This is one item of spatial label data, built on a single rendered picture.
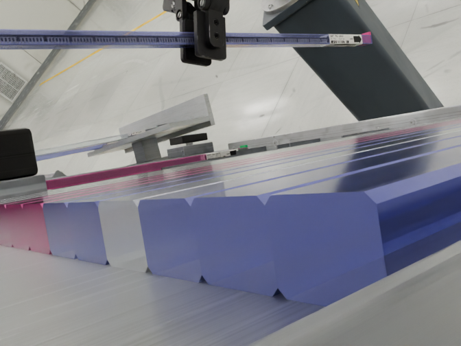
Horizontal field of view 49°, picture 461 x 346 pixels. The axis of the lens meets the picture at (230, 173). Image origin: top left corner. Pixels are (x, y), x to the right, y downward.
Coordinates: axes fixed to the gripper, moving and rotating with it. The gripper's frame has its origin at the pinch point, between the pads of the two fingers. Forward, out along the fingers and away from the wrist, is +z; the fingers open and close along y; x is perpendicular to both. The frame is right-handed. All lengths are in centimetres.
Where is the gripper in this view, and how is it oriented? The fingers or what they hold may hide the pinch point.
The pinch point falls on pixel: (202, 39)
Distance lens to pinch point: 48.2
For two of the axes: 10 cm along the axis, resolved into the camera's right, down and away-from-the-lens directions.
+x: 7.8, 0.1, 6.3
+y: 6.3, -0.6, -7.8
